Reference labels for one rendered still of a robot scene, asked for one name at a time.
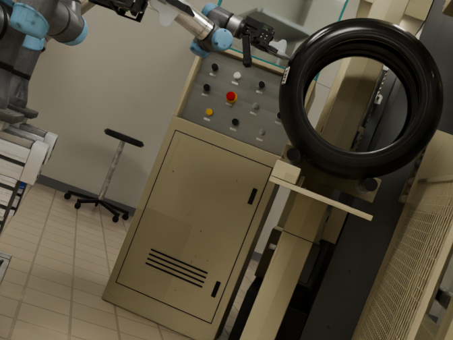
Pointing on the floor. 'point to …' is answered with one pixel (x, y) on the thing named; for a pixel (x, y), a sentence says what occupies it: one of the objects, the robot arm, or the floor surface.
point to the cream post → (379, 11)
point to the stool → (108, 178)
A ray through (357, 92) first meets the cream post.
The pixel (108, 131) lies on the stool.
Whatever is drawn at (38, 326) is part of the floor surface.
